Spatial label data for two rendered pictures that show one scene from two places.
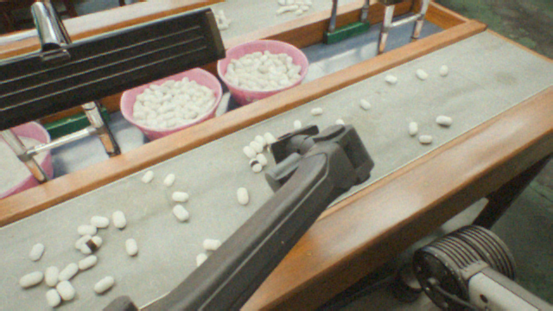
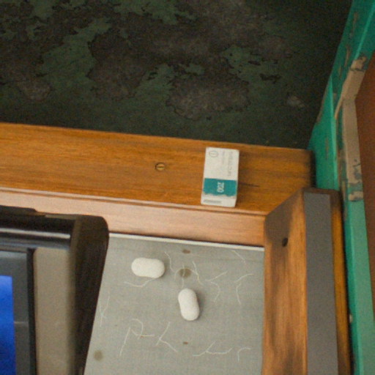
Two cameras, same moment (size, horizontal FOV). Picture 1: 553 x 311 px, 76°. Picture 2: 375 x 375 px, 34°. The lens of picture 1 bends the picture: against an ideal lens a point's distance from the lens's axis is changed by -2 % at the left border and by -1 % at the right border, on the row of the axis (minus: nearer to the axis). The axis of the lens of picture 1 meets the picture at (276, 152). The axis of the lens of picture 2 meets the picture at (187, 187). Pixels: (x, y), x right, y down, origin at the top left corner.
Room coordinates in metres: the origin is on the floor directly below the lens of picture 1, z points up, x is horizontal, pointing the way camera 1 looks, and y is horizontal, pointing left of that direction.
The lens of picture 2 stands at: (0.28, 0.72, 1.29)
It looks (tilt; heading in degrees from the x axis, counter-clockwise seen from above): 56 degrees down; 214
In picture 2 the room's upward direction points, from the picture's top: 3 degrees clockwise
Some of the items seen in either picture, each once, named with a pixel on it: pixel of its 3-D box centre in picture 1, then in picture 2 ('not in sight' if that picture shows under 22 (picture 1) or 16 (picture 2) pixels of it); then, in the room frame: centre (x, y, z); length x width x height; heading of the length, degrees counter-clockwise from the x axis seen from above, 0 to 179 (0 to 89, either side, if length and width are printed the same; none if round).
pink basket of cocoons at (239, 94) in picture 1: (263, 76); not in sight; (0.90, 0.04, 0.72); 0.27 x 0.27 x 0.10
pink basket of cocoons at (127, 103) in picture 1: (175, 108); not in sight; (0.75, 0.28, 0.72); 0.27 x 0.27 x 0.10
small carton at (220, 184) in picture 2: not in sight; (220, 176); (-0.05, 0.54, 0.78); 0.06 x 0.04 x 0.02; 31
